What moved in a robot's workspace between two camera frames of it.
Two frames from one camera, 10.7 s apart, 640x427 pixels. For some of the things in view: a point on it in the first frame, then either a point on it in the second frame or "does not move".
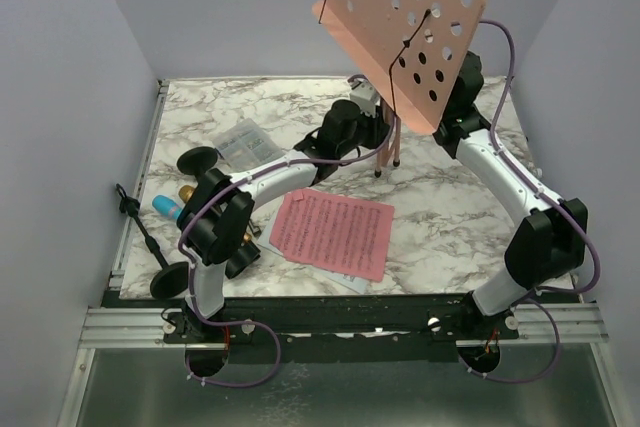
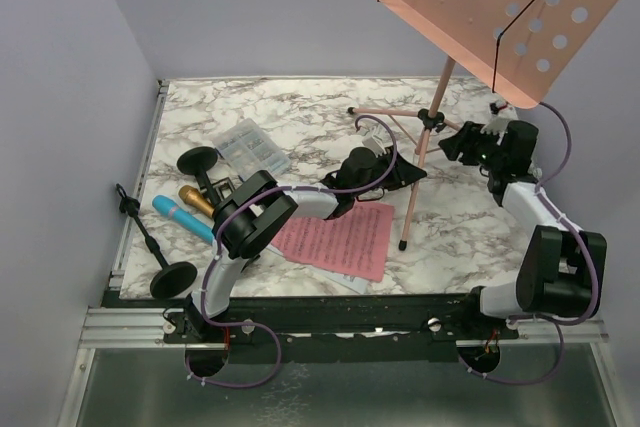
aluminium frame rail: x=126 y=328 does not move
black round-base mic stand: x=169 y=280 does not move
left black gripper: x=375 y=127 to x=401 y=174
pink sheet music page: x=342 y=234 does not move
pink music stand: x=402 y=19 to x=518 y=15
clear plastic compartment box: x=245 y=146 does not move
